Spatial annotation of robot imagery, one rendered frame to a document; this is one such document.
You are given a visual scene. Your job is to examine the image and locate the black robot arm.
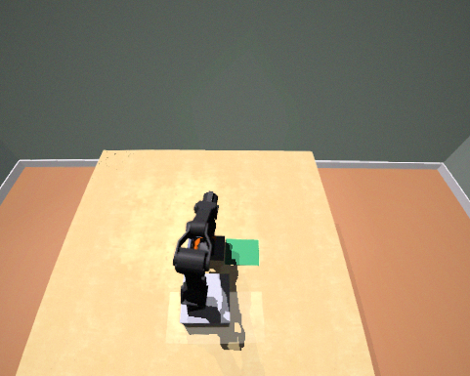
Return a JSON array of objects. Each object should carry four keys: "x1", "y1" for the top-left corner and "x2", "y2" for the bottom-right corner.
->
[{"x1": 173, "y1": 190, "x2": 219, "y2": 313}]

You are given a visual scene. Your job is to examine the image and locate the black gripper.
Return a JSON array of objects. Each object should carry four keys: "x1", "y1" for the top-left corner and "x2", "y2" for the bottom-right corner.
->
[{"x1": 197, "y1": 217, "x2": 217, "y2": 256}]

